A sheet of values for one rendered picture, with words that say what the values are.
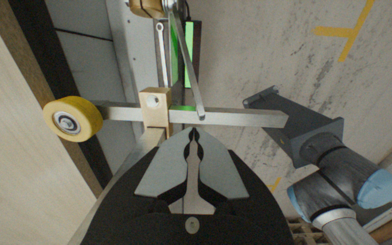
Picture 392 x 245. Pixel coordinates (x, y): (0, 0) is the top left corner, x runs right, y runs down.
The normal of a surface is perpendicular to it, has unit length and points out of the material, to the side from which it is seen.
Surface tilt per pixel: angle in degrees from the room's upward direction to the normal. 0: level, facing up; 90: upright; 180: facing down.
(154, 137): 90
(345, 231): 92
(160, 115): 0
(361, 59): 0
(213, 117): 0
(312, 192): 90
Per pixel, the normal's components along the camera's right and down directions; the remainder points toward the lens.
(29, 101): 0.00, 0.47
